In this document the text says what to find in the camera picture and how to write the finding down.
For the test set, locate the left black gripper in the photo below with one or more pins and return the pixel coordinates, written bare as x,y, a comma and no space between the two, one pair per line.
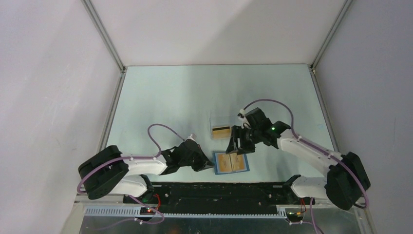
203,163

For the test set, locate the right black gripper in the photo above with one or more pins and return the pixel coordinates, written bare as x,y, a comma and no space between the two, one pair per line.
237,131

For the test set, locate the blue card holder wallet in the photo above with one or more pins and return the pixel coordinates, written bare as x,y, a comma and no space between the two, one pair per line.
216,167

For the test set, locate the clear acrylic box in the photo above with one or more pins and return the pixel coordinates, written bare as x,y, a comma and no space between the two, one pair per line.
221,125

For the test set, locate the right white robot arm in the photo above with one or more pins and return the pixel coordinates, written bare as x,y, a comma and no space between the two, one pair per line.
344,180

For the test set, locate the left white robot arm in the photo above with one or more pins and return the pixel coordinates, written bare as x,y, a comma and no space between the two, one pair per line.
112,172

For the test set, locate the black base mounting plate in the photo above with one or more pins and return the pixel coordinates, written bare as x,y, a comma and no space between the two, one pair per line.
205,198

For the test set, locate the left aluminium frame rail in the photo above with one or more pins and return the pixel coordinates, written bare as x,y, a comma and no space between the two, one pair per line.
99,100

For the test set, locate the aluminium frame rail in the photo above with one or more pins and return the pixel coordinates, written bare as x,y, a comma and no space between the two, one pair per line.
99,100
313,68

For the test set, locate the right aluminium frame rail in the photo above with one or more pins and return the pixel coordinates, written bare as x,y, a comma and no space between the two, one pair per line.
313,68

